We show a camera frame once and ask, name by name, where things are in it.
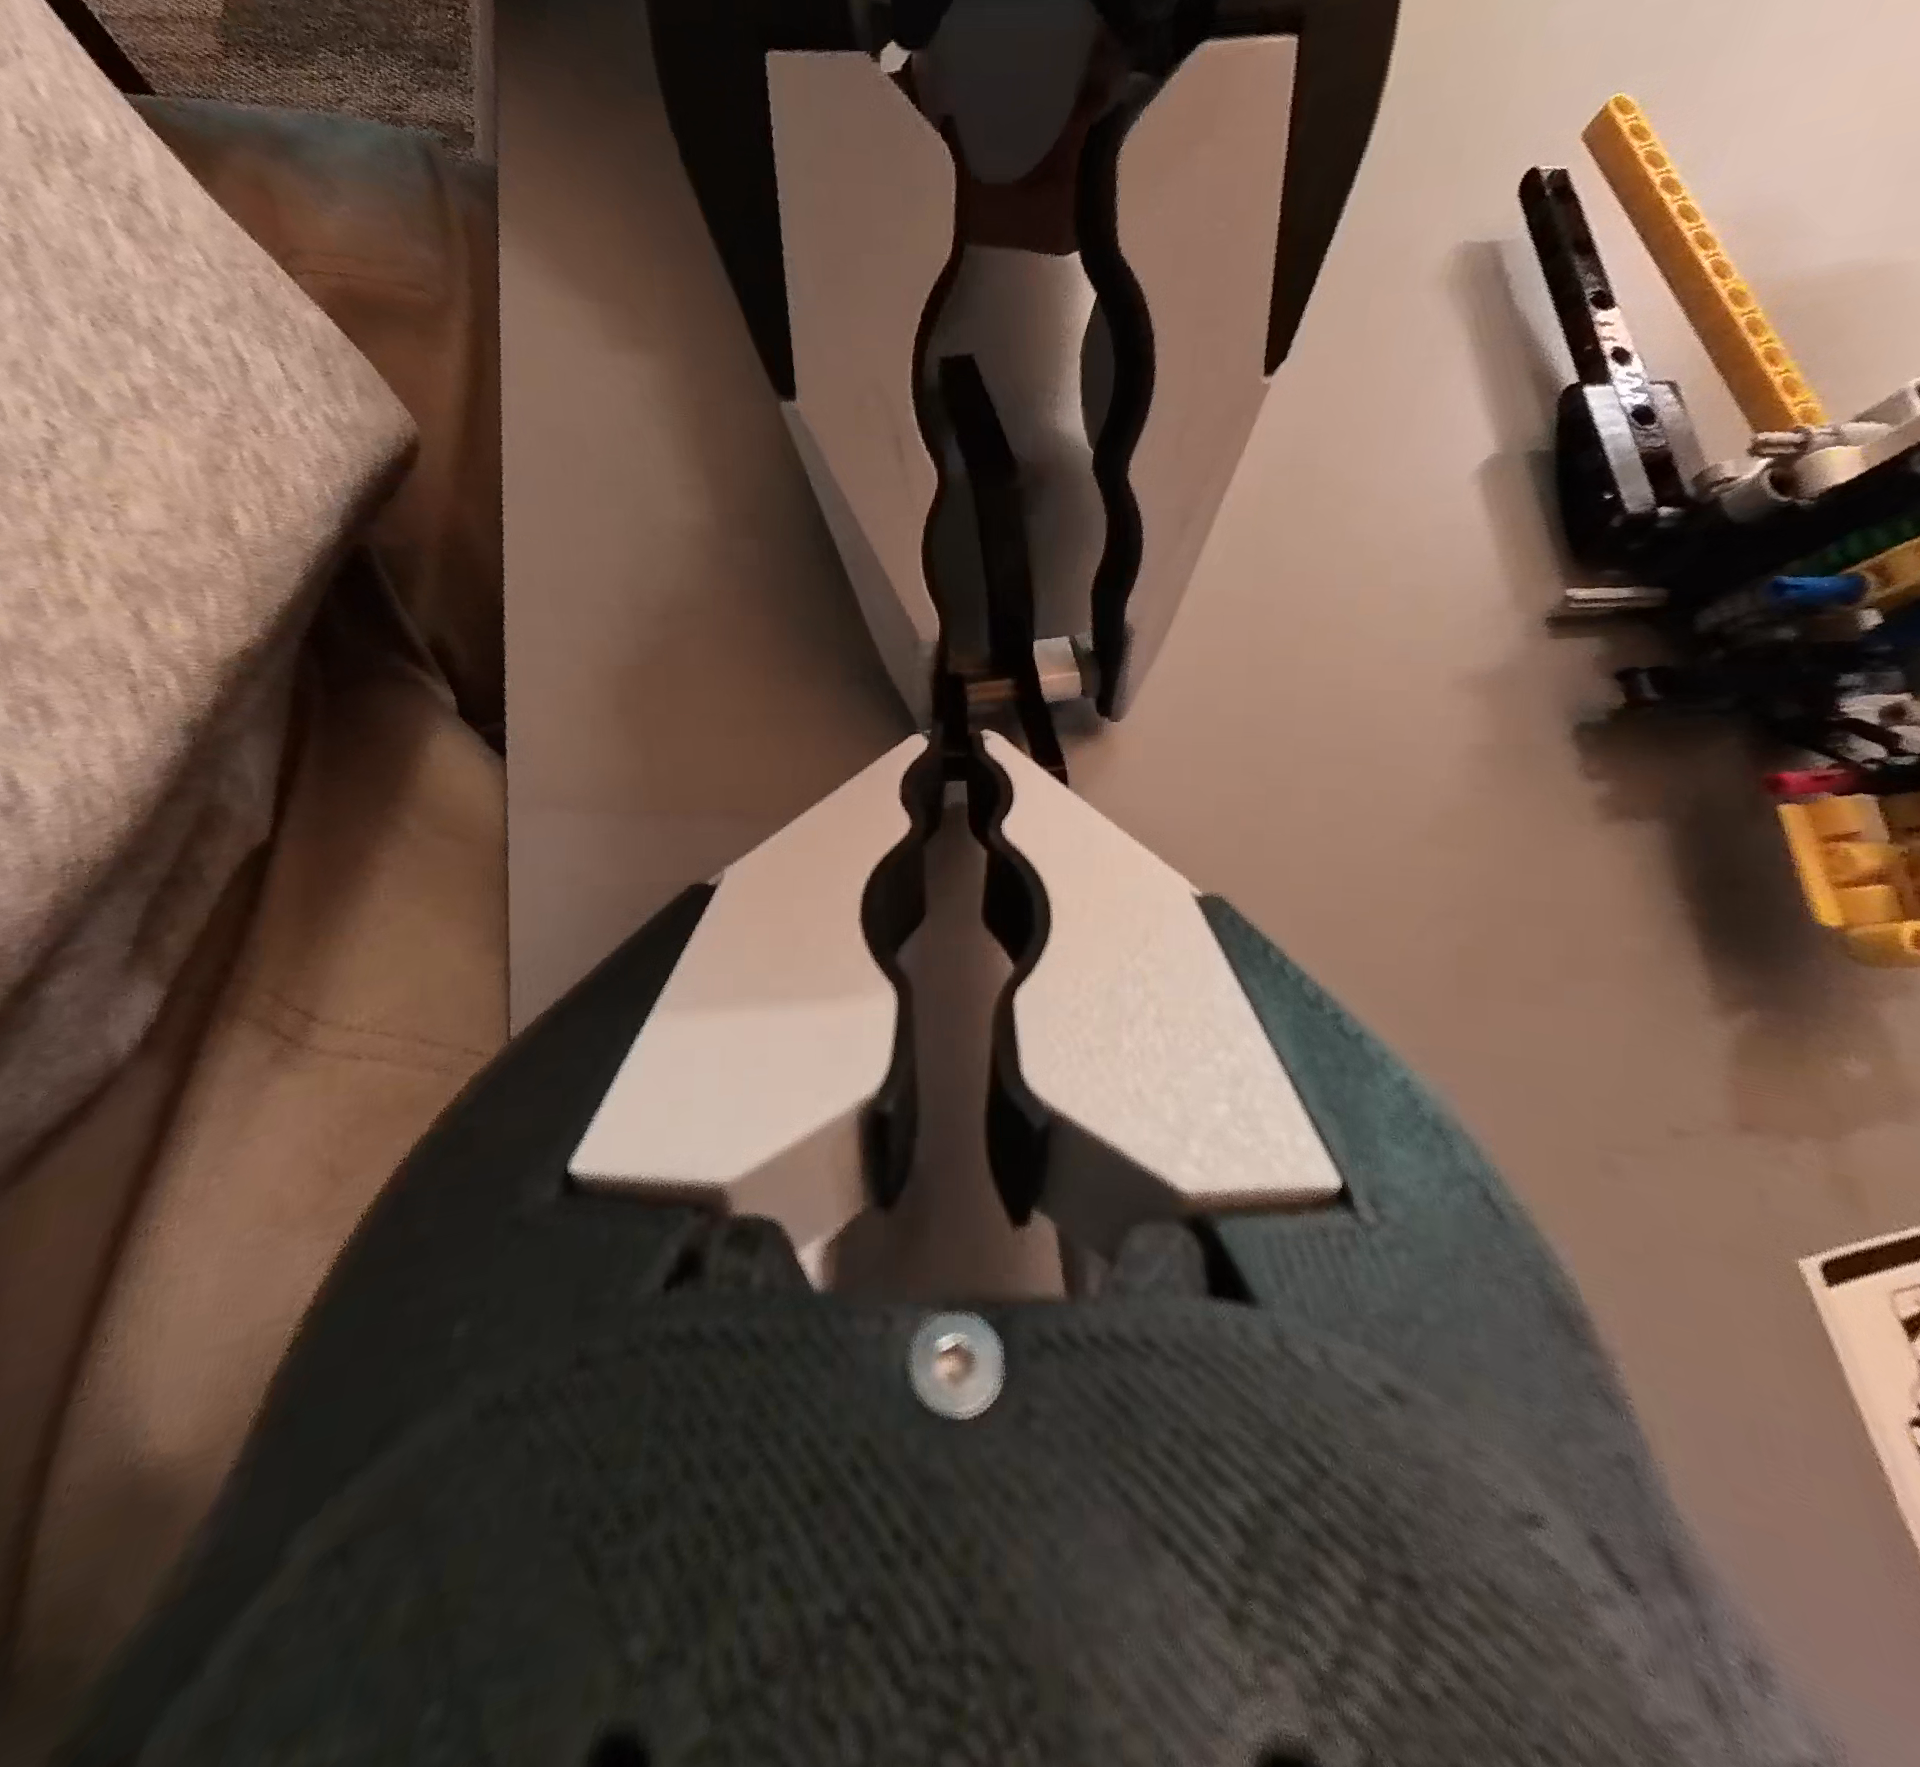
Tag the zebra striped paper sheet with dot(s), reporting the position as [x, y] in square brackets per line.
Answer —
[1867, 1363]

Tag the black lego beam assembly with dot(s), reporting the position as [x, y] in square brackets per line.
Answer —
[981, 522]

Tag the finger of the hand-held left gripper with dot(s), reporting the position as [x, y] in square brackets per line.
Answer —
[1217, 267]
[840, 297]

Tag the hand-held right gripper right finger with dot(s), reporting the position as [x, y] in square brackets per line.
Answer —
[1140, 1033]

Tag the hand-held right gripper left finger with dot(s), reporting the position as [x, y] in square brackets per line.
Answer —
[750, 1016]

